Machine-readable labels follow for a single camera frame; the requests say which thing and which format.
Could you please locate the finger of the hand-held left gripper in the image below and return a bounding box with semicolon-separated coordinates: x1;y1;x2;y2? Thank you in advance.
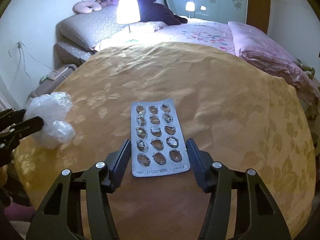
0;109;25;128
8;116;45;140

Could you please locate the yellow patterned blanket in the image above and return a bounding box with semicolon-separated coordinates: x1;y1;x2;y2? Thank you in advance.
12;41;317;240

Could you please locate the grey headboard cushion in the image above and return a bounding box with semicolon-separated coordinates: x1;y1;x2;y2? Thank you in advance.
59;6;130;52

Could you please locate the clear plastic bag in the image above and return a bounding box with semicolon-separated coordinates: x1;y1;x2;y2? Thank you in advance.
24;92;75;150

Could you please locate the pink quilt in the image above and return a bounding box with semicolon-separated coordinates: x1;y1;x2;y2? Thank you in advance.
227;21;320;100

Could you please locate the grey upholstered bed frame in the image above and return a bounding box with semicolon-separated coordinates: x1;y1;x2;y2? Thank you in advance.
54;41;94;70

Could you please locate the white lamp cord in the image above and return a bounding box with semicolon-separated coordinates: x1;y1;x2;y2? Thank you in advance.
17;41;67;79

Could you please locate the silver pill blister pack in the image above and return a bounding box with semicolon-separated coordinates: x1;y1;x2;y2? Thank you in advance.
131;99;191;177

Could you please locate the white table lamp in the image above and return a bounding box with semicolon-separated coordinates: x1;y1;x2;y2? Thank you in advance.
116;0;141;42

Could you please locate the floral bedsheet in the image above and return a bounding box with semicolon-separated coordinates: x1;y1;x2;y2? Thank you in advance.
95;20;237;55

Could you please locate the brown door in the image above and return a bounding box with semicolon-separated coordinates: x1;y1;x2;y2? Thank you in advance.
246;0;272;35

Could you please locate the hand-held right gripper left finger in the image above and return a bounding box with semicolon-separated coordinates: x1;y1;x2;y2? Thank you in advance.
26;138;132;240

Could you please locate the dark purple plush toy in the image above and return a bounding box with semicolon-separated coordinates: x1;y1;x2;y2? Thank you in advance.
136;0;188;25

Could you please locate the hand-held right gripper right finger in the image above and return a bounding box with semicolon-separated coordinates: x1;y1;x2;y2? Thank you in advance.
186;138;292;240

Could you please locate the beige patterned curtain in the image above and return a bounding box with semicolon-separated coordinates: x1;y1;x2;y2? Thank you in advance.
0;76;25;110

